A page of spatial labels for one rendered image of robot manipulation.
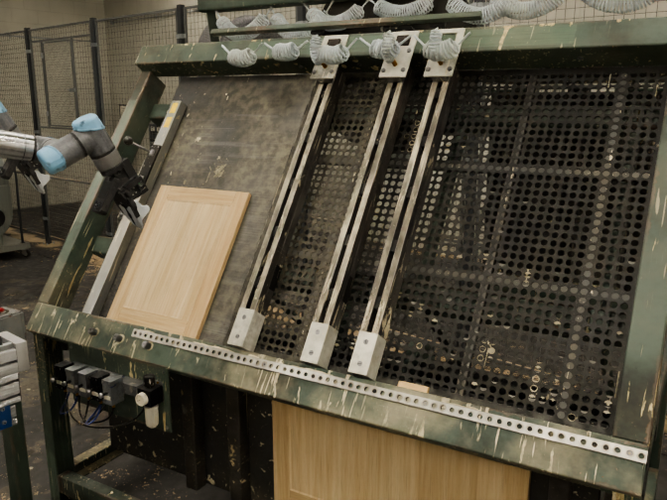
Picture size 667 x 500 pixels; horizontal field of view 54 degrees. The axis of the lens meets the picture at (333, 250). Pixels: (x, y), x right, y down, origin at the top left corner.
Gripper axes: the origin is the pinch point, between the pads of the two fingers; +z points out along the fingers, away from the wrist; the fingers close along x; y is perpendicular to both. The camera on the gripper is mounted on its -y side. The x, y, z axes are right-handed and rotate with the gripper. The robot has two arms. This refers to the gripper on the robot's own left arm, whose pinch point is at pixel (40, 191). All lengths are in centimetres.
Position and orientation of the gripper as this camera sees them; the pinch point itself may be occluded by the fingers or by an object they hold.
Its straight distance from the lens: 266.5
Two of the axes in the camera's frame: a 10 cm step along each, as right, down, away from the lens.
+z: 3.1, 7.8, 5.4
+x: -7.4, -1.6, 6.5
